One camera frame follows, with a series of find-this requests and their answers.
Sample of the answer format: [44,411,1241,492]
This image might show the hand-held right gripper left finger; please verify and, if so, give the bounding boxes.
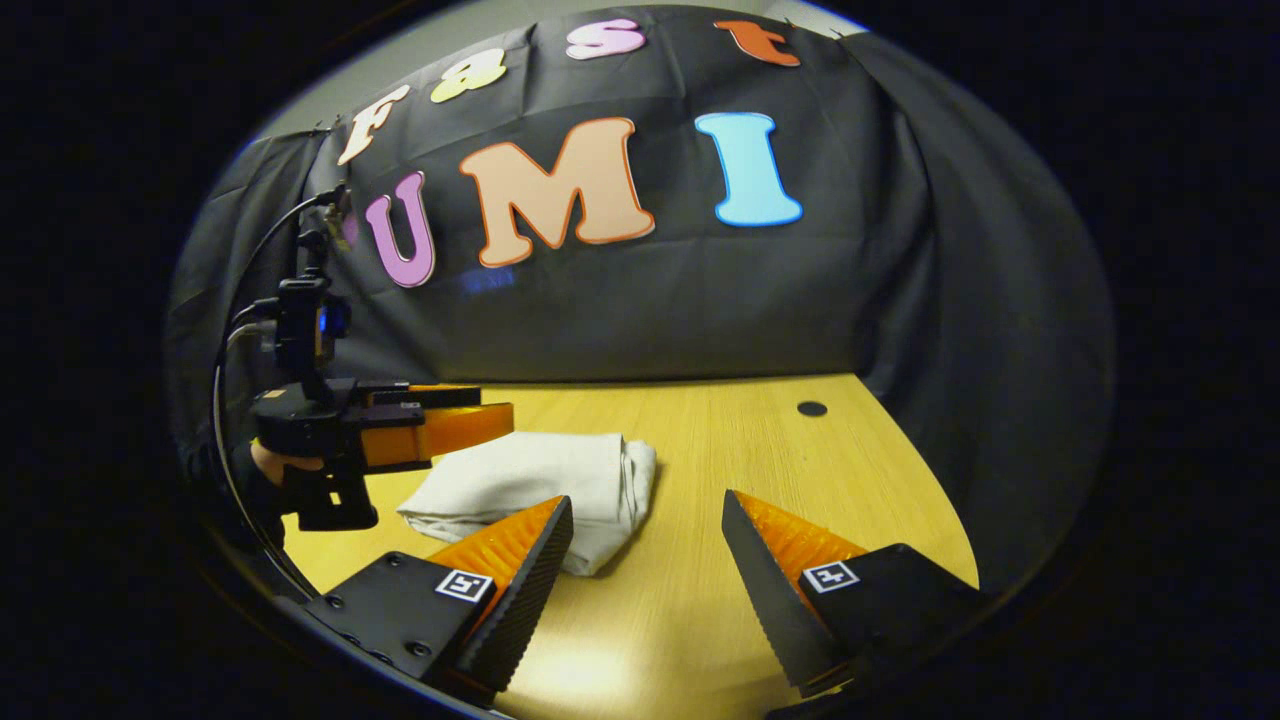
[300,495,576,706]

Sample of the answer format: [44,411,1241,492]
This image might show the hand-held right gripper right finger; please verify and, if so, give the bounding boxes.
[722,490,986,699]

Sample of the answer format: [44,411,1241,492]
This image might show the white jeans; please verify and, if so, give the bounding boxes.
[397,432,658,578]

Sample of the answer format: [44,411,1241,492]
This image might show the black backdrop cloth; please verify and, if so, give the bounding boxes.
[165,5,1116,601]

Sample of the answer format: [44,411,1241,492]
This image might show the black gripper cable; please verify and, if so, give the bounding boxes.
[210,188,341,601]

